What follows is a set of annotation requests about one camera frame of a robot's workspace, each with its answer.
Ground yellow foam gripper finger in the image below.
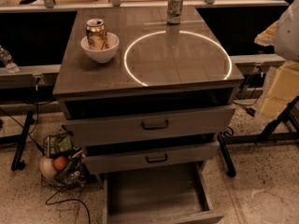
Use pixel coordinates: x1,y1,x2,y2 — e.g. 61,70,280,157
260,62,299,119
254,21,278,47

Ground orange soda can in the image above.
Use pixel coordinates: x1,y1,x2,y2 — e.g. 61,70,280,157
86,19,109,50

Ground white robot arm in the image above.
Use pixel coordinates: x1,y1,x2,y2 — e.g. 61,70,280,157
254,0,299,118

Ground green white soda can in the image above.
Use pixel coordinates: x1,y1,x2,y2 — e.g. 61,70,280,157
166,0,183,24

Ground white ceramic bowl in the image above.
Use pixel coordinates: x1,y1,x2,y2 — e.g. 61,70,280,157
80,33,120,63

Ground white round bowl in basket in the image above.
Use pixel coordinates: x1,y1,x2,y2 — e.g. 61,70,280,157
39,157,57,180

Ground black stand right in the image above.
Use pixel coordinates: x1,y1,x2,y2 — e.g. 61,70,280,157
218,96,299,177

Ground black stand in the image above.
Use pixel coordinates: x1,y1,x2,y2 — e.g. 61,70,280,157
0,111,34,171
218,96,299,177

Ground grey drawer cabinet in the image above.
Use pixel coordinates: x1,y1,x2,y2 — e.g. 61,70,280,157
52,5,245,224

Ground open bottom drawer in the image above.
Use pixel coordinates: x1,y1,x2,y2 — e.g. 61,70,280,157
103,162,224,224

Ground red apple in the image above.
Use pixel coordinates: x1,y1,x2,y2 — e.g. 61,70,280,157
53,156,68,171

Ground green chip bag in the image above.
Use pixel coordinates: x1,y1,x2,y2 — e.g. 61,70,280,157
46,133,73,158

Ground clear plastic water bottle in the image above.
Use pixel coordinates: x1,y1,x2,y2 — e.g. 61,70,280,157
0,45,20,73

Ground black stand left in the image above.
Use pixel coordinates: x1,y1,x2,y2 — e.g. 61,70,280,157
0,111,34,171

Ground grey metal rail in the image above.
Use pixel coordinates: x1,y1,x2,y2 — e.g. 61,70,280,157
0,54,284,89

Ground top drawer with handle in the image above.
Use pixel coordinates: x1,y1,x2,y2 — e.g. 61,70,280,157
65,105,235,147

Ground drawer with handle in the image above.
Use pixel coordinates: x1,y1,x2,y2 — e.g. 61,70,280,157
65,105,235,147
84,141,220,175

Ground middle drawer with handle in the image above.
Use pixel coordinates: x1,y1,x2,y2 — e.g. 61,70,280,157
84,141,220,175

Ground black floor cable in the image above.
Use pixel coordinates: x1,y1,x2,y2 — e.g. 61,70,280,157
45,184,92,224

